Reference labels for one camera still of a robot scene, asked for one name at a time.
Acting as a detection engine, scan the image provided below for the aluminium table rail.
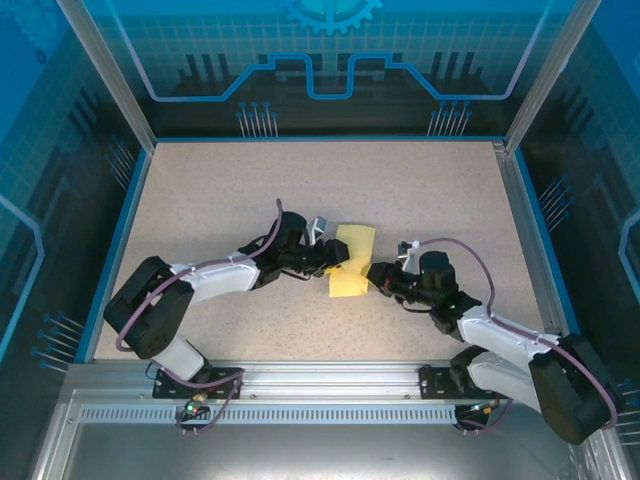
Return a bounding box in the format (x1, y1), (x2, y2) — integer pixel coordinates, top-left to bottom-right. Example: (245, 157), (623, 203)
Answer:
(491, 141), (569, 346)

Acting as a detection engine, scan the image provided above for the pale yellow paper sheet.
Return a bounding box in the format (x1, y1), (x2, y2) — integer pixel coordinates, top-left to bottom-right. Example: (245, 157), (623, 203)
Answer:
(327, 223), (377, 300)

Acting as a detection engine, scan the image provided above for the aluminium frame post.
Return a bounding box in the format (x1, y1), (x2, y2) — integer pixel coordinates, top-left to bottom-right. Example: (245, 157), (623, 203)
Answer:
(503, 0), (604, 154)
(55, 0), (157, 152)

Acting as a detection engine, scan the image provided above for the slotted metal strip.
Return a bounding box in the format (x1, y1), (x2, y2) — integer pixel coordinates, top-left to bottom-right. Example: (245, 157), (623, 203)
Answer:
(78, 405), (461, 425)

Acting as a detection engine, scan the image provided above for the blue table edge strip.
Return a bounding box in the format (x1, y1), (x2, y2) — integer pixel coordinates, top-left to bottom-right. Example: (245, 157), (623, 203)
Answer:
(512, 148), (584, 344)
(152, 135), (507, 146)
(73, 147), (154, 364)

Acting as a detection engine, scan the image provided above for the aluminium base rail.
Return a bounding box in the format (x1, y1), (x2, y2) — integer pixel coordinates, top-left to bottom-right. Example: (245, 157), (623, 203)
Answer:
(64, 360), (599, 401)

